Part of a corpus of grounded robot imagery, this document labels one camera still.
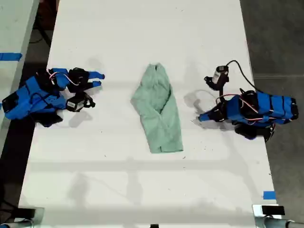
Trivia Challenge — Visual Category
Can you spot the pale side table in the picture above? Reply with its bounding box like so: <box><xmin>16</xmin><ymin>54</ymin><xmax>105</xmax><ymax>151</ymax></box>
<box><xmin>0</xmin><ymin>0</ymin><xmax>40</xmax><ymax>143</ymax></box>

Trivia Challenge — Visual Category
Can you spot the metal table clamp plate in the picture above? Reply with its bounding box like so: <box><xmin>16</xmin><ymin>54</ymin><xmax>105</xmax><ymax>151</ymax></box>
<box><xmin>252</xmin><ymin>204</ymin><xmax>285</xmax><ymax>228</ymax></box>
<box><xmin>14</xmin><ymin>207</ymin><xmax>45</xmax><ymax>228</ymax></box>

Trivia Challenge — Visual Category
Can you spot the black floor cable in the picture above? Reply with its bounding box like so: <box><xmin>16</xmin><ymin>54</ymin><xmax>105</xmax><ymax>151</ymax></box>
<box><xmin>29</xmin><ymin>22</ymin><xmax>52</xmax><ymax>47</ymax></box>

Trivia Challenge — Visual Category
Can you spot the small black box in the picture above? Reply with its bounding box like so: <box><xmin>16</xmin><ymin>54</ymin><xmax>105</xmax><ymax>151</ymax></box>
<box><xmin>17</xmin><ymin>208</ymin><xmax>37</xmax><ymax>219</ymax></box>
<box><xmin>261</xmin><ymin>205</ymin><xmax>285</xmax><ymax>216</ymax></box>

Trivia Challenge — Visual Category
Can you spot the pale green T-shirt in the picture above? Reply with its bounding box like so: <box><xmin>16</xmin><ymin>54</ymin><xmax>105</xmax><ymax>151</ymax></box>
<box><xmin>130</xmin><ymin>62</ymin><xmax>184</xmax><ymax>154</ymax></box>

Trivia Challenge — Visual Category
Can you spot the long blue tape strip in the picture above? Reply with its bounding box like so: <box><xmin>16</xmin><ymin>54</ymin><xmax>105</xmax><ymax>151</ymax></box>
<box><xmin>0</xmin><ymin>52</ymin><xmax>23</xmax><ymax>61</ymax></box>

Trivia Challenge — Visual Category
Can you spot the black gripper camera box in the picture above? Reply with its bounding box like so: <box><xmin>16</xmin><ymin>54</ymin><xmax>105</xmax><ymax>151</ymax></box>
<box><xmin>204</xmin><ymin>66</ymin><xmax>230</xmax><ymax>95</ymax></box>
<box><xmin>66</xmin><ymin>92</ymin><xmax>96</xmax><ymax>113</ymax></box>

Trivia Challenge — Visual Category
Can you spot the grey metal pipe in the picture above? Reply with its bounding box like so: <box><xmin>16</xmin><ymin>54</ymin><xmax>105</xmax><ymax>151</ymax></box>
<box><xmin>263</xmin><ymin>217</ymin><xmax>304</xmax><ymax>228</ymax></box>

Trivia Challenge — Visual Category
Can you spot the black camera cable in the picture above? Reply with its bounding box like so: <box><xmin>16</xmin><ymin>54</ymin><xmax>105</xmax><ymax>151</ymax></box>
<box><xmin>225</xmin><ymin>60</ymin><xmax>262</xmax><ymax>93</ymax></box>

